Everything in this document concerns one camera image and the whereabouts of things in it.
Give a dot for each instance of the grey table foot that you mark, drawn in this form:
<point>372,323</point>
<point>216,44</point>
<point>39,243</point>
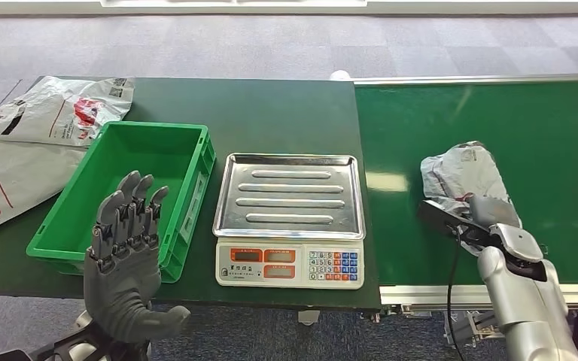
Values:
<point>309,318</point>

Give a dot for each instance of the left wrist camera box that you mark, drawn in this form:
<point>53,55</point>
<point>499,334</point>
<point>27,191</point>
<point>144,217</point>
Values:
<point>10,356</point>

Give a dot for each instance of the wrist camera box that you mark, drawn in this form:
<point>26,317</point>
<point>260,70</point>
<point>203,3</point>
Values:
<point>10,356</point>
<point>443,219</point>

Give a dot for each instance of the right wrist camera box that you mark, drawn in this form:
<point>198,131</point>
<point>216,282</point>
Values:
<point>443,219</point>

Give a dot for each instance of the white courier bag red logo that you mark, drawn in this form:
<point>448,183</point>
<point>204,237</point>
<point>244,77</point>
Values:
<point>54,112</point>

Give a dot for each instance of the grey courier package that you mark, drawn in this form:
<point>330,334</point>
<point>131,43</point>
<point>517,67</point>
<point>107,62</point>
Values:
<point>461,172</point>

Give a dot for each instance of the steel scale tray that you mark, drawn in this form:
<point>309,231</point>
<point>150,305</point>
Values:
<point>289,197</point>

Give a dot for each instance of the aluminium conveyor support frame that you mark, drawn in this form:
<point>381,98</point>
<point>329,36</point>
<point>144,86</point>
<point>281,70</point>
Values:
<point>463,324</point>

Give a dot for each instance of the small white round object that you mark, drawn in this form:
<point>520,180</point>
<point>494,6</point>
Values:
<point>340,75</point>

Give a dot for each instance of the green plastic crate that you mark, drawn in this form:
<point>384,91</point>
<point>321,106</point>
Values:
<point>124,189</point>

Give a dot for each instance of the white digital scale base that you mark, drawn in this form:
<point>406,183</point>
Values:
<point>289,266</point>

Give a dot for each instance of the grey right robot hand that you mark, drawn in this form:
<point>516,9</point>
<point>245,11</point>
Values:
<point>493,209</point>

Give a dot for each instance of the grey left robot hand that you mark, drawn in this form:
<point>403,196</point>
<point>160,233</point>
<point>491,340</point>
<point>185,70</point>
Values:
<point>122,284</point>

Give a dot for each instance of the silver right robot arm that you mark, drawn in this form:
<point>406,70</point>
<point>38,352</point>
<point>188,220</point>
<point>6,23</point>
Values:
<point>528,299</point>

